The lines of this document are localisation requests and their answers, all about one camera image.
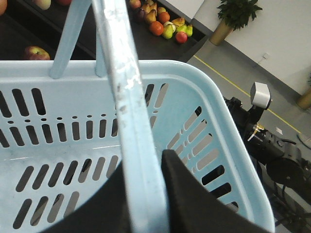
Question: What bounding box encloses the red apple front upper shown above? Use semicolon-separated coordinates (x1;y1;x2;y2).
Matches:
23;46;51;60

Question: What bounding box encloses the potted green plant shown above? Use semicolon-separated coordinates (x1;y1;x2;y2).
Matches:
209;0;263;46

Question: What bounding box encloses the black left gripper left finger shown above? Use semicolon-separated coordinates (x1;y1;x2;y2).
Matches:
46;163;132;233

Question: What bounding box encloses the black wooden fruit display stand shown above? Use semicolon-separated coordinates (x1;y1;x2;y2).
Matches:
0;0;209;64

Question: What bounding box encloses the light blue plastic basket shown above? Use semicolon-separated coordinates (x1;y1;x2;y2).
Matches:
0;0;275;233

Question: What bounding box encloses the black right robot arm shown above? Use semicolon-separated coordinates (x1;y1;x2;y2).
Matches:
224;97;311;204

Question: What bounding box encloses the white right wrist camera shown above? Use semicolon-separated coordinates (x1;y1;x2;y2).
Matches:
250;82;272;110

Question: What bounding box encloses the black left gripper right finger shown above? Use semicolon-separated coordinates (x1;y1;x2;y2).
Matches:
161;150;266;233

